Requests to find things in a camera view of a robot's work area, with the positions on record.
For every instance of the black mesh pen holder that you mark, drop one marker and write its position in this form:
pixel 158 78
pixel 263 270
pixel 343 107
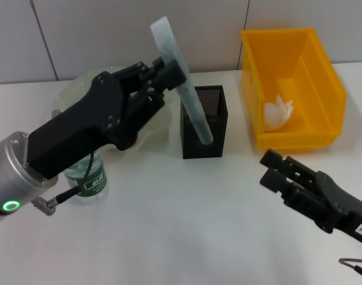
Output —
pixel 216 139

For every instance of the yellow plastic bin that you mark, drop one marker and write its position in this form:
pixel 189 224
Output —
pixel 290 68

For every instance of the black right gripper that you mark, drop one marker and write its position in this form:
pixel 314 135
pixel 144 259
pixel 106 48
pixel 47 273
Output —
pixel 344 205

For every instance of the clear green-label water bottle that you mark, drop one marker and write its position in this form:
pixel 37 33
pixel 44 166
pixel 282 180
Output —
pixel 95 181

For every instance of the grey glitter pen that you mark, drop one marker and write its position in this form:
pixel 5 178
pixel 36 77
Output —
pixel 169 44

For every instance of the white paper ball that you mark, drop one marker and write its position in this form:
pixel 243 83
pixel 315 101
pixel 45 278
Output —
pixel 276 115

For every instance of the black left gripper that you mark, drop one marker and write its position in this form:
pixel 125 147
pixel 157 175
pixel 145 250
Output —
pixel 80 127

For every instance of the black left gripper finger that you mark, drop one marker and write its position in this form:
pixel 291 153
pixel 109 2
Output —
pixel 172 77

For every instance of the pale green glass fruit plate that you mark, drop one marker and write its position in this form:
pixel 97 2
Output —
pixel 74 89

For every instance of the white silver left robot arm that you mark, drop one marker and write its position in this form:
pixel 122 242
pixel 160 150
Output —
pixel 12 181

